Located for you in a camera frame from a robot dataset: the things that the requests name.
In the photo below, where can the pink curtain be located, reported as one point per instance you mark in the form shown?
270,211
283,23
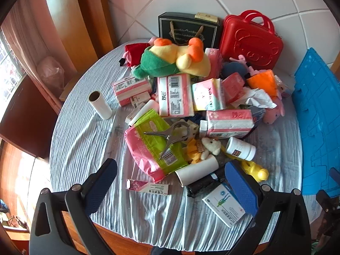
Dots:
24,47

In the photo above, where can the pastel patterned tissue pack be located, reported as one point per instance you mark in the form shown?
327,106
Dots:
208,95

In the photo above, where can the blue white medicine box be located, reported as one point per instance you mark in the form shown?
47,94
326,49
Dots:
223,204

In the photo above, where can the long white box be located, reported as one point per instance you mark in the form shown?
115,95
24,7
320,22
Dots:
143,111

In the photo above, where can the plush doll in red dress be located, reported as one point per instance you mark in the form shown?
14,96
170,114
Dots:
134,51

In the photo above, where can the white roll with brown core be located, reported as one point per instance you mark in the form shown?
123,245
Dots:
102,107

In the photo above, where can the pink white ointment box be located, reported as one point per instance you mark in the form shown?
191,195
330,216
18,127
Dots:
151,188

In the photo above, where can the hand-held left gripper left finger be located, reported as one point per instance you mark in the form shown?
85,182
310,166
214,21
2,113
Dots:
102,183

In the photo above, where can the pink plastic bag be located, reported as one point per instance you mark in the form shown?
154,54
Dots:
51,71

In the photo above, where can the metal clip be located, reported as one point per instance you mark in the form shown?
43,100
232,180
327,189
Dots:
168,135

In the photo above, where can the wooden wardrobe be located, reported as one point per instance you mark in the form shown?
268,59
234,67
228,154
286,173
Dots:
79,18

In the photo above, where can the red plastic suitcase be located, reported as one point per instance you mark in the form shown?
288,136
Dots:
249,45

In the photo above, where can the blue round plush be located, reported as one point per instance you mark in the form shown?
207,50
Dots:
233,69

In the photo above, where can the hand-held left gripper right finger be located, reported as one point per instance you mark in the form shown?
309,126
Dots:
240,188

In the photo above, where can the black gift bag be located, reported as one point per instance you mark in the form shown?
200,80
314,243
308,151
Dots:
183,29

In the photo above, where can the pink green pad package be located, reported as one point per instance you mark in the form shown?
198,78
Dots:
148,148

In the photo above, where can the white paper roll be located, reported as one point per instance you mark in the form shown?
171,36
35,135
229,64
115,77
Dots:
198,171

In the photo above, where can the pig plush in orange dress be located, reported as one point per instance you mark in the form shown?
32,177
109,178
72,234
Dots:
261,81

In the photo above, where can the yellow green plush toy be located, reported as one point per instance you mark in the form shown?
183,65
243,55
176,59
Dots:
170,58

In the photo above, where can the small beige box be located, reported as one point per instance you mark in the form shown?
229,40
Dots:
206,17

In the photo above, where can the dark wooden cabinet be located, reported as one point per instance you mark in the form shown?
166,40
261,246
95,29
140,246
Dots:
24,117

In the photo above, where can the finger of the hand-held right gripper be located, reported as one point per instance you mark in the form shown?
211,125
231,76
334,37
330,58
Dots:
335,177

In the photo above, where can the white pill bottle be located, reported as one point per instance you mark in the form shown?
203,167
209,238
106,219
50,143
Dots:
240,148

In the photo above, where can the yellow toy duck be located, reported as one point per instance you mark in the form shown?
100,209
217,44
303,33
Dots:
252,170

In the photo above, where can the blue plastic crate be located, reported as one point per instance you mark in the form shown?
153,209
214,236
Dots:
318,117

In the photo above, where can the small pink white medicine box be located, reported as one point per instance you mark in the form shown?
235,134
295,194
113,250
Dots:
140,98

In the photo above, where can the large pink white tissue pack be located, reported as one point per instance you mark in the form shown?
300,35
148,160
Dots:
175,95

